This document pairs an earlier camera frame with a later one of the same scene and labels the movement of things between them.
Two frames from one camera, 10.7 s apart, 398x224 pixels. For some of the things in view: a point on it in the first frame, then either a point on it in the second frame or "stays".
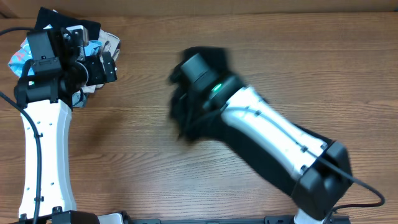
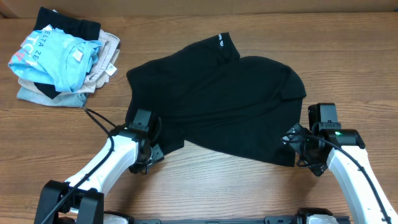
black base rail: [123, 218] stays
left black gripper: [101, 68] -> [157, 152]
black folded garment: [46, 17] stays
